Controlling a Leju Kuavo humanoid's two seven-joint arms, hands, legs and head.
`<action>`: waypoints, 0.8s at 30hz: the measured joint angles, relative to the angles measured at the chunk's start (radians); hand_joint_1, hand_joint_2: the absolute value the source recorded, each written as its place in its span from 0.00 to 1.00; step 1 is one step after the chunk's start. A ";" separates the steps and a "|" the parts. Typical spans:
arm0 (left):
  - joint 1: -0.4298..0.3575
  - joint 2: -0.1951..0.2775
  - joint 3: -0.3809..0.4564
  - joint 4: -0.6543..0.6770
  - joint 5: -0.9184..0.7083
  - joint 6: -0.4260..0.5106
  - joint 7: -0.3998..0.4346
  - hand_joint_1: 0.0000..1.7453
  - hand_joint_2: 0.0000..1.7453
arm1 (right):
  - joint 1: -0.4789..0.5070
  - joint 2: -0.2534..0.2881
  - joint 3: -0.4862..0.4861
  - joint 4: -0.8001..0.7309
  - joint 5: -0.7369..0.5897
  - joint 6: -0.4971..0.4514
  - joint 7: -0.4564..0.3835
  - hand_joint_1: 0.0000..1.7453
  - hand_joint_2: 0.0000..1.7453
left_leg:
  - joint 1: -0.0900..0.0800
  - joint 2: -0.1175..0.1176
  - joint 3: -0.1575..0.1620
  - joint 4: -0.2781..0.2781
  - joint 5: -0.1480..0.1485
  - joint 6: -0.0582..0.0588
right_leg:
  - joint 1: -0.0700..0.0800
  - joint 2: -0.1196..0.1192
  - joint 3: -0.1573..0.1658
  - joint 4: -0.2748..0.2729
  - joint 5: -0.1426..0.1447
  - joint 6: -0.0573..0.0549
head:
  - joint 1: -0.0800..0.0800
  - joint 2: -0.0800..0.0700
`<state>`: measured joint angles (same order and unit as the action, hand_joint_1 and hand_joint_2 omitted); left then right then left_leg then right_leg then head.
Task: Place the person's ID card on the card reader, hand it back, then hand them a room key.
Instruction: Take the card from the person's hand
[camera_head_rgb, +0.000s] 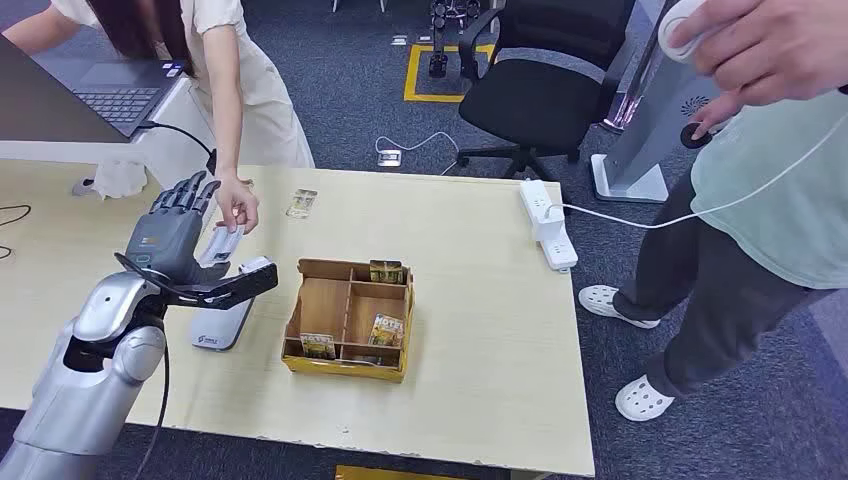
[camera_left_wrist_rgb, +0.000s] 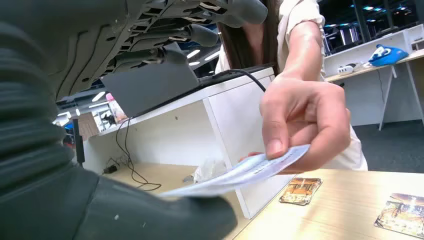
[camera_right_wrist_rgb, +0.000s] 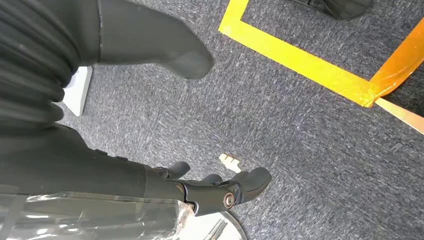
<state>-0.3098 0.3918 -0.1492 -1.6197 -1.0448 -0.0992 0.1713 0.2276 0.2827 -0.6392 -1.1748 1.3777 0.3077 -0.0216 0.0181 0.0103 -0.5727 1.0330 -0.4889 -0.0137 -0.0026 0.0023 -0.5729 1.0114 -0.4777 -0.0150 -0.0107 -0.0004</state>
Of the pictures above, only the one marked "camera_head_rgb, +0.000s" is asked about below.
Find green gold room key card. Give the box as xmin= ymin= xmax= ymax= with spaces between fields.
xmin=368 ymin=259 xmax=405 ymax=285

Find black robot legs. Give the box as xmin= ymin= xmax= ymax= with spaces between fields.
xmin=427 ymin=0 xmax=484 ymax=79

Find white plug charger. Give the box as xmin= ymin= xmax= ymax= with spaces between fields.
xmin=533 ymin=201 xmax=566 ymax=243

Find person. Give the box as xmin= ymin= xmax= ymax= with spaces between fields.
xmin=0 ymin=0 xmax=317 ymax=235
xmin=578 ymin=0 xmax=848 ymax=424

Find white clog shoe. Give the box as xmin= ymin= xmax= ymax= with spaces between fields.
xmin=578 ymin=284 xmax=662 ymax=331
xmin=614 ymin=374 xmax=677 ymax=423

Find thin black cable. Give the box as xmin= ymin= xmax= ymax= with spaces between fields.
xmin=0 ymin=203 xmax=32 ymax=261

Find black round controller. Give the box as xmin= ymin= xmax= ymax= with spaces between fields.
xmin=680 ymin=122 xmax=713 ymax=150

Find person's right hand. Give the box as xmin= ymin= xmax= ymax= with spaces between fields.
xmin=688 ymin=91 xmax=747 ymax=140

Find person's left hand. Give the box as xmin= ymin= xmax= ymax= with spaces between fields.
xmin=669 ymin=0 xmax=848 ymax=107
xmin=213 ymin=173 xmax=261 ymax=235

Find dark grey laptop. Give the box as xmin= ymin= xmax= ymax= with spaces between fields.
xmin=0 ymin=36 xmax=189 ymax=145

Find white power strip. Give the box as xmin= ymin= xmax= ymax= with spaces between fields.
xmin=518 ymin=178 xmax=580 ymax=274

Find white controller cable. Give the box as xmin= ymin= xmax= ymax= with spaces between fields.
xmin=544 ymin=109 xmax=848 ymax=231

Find wooden organizer box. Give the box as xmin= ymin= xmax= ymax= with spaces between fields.
xmin=280 ymin=258 xmax=417 ymax=384

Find black laptop power cable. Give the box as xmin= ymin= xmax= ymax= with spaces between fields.
xmin=135 ymin=120 xmax=220 ymax=177

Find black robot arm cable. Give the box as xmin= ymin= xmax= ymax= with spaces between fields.
xmin=113 ymin=251 xmax=200 ymax=480

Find white crumpled tissue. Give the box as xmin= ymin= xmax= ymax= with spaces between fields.
xmin=91 ymin=160 xmax=148 ymax=201

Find room key card HOTEL print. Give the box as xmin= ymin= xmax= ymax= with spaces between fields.
xmin=368 ymin=313 xmax=405 ymax=349

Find silver kiosk stand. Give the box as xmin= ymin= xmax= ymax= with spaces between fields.
xmin=590 ymin=0 xmax=727 ymax=204

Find yellow floor tape square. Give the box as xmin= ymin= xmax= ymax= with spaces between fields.
xmin=403 ymin=43 xmax=497 ymax=104

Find black office chair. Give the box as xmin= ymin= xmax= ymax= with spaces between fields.
xmin=455 ymin=0 xmax=637 ymax=183

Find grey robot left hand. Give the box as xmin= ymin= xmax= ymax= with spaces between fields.
xmin=124 ymin=170 xmax=232 ymax=287

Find white floor cable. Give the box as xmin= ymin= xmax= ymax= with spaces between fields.
xmin=374 ymin=130 xmax=462 ymax=177

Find white handheld controller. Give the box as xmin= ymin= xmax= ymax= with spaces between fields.
xmin=657 ymin=0 xmax=713 ymax=66

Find white ID card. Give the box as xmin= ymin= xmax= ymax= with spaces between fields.
xmin=198 ymin=225 xmax=245 ymax=268

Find white raised desk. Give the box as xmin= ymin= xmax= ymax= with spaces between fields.
xmin=0 ymin=74 xmax=220 ymax=220

